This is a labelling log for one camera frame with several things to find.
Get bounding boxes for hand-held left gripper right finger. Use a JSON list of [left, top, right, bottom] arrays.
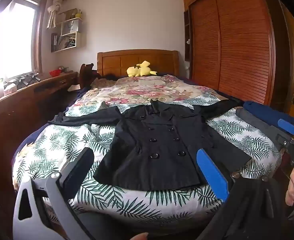
[[196, 148, 288, 240]]

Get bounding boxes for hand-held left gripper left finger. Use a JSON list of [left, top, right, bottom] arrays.
[[12, 147, 95, 240]]

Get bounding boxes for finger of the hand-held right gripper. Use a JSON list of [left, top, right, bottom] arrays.
[[277, 118, 294, 136], [275, 134, 294, 148]]

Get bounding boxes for black double-breasted coat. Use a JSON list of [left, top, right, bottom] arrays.
[[48, 99, 252, 192]]

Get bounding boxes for folded blue clothes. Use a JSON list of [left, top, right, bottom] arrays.
[[243, 101, 294, 128]]

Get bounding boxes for folded grey clothes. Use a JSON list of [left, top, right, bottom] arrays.
[[235, 107, 287, 150]]

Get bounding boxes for person's left hand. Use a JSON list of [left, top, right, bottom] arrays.
[[127, 232, 149, 240]]

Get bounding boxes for bed with leaf-pattern cover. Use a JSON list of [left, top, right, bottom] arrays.
[[12, 97, 283, 227]]

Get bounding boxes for long wooden desk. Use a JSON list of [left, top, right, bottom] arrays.
[[0, 71, 79, 155]]

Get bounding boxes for dark wooden chair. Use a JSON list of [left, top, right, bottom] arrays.
[[78, 63, 97, 90]]

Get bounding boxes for wooden slatted wardrobe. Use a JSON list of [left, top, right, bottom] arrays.
[[183, 0, 277, 105]]

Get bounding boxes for floral quilt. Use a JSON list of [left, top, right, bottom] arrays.
[[81, 75, 225, 107]]

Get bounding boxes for black clutter pile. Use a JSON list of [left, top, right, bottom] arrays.
[[13, 72, 41, 87]]

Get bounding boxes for wooden bed headboard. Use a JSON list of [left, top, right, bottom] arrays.
[[97, 49, 180, 78]]

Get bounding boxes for yellow plush toy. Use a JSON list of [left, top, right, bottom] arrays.
[[126, 60, 158, 78]]

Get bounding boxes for narrow dark open shelf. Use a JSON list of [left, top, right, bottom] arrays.
[[184, 9, 193, 62]]

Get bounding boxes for bright window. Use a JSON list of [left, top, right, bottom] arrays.
[[0, 0, 49, 85]]

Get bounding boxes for tied beige curtain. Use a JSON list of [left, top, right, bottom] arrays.
[[47, 0, 69, 28]]

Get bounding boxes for white wall shelf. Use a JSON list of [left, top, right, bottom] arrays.
[[51, 9, 84, 53]]

